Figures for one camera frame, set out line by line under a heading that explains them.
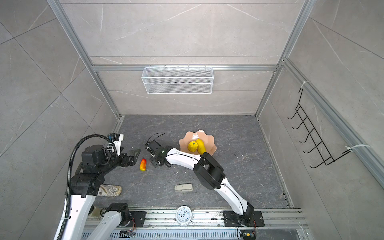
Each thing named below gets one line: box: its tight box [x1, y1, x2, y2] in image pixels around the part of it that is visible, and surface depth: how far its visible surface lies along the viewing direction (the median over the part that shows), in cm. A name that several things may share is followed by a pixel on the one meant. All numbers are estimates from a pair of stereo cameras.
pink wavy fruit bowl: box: [179, 130, 217, 156], surface depth 102 cm
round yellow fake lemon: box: [188, 140, 198, 153], surface depth 97 cm
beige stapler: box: [174, 183, 193, 192], surface depth 83 cm
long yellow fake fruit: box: [196, 138, 206, 155], surface depth 97 cm
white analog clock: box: [175, 205, 193, 226], surface depth 73 cm
